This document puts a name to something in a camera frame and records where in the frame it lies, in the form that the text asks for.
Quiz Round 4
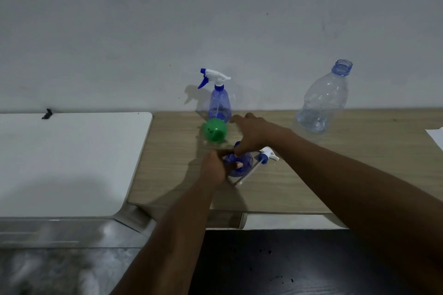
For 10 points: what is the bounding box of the person's right hand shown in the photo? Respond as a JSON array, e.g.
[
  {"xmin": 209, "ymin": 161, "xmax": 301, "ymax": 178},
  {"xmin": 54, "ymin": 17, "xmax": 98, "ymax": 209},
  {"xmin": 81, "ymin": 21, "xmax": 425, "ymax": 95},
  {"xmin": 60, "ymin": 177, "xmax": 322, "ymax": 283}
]
[{"xmin": 230, "ymin": 112, "xmax": 295, "ymax": 157}]

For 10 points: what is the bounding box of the person's left hand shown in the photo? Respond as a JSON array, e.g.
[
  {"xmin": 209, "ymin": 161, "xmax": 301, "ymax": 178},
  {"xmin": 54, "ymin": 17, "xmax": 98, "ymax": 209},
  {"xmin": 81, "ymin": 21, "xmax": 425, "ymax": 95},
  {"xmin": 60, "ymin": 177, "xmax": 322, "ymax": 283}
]
[{"xmin": 200, "ymin": 148, "xmax": 244, "ymax": 185}]

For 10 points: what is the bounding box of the white blue trigger spray head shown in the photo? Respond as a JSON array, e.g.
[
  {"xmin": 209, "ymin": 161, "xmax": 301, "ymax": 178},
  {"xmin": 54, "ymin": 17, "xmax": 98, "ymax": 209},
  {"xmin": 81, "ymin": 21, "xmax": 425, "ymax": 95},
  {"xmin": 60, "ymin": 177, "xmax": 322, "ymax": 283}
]
[
  {"xmin": 235, "ymin": 146, "xmax": 280, "ymax": 187},
  {"xmin": 198, "ymin": 68, "xmax": 232, "ymax": 90}
]

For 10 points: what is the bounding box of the green plastic funnel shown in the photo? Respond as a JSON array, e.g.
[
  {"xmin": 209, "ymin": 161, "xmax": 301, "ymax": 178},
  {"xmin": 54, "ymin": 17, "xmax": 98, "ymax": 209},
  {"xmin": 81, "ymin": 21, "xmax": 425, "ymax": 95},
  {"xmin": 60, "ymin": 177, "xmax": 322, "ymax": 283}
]
[{"xmin": 203, "ymin": 118, "xmax": 228, "ymax": 143}]

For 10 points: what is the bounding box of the clear plastic water bottle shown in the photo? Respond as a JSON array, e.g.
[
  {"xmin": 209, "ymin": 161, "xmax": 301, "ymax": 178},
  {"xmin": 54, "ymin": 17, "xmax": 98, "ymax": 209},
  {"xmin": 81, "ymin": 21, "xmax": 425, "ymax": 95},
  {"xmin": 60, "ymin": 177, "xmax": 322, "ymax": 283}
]
[{"xmin": 294, "ymin": 59, "xmax": 353, "ymax": 143}]

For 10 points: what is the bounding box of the white paper towel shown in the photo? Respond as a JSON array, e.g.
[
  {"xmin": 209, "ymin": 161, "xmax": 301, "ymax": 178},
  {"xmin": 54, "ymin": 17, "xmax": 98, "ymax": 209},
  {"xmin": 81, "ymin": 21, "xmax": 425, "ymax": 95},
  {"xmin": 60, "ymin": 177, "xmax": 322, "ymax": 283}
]
[{"xmin": 425, "ymin": 128, "xmax": 443, "ymax": 152}]

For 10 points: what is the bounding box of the person's left forearm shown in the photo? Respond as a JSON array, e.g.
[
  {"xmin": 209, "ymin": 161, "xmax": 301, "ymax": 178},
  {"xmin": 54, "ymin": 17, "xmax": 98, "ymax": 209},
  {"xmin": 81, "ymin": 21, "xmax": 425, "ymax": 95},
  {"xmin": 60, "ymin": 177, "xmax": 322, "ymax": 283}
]
[{"xmin": 110, "ymin": 175, "xmax": 222, "ymax": 295}]

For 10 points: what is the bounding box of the person's right forearm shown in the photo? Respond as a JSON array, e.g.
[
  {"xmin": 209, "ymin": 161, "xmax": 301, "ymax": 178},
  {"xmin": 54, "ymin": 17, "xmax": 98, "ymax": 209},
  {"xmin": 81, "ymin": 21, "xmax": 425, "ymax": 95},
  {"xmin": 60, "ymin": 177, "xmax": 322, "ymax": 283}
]
[{"xmin": 276, "ymin": 132, "xmax": 443, "ymax": 295}]

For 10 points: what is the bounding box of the black wooden board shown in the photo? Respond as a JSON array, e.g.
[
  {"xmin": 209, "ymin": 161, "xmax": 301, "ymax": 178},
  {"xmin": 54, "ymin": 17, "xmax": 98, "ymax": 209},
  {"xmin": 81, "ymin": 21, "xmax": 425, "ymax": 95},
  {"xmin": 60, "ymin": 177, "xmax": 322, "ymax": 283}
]
[{"xmin": 188, "ymin": 229, "xmax": 426, "ymax": 295}]

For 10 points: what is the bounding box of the wooden table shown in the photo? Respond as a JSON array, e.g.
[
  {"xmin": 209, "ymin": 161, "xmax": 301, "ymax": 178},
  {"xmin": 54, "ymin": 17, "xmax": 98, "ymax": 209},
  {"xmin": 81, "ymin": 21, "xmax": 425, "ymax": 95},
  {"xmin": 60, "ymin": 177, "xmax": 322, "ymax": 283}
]
[{"xmin": 126, "ymin": 108, "xmax": 443, "ymax": 230}]

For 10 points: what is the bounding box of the white side table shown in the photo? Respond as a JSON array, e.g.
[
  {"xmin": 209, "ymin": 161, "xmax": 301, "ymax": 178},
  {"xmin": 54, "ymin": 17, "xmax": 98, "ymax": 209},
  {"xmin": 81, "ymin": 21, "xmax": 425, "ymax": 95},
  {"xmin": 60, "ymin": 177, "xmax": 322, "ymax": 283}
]
[{"xmin": 0, "ymin": 112, "xmax": 153, "ymax": 249}]

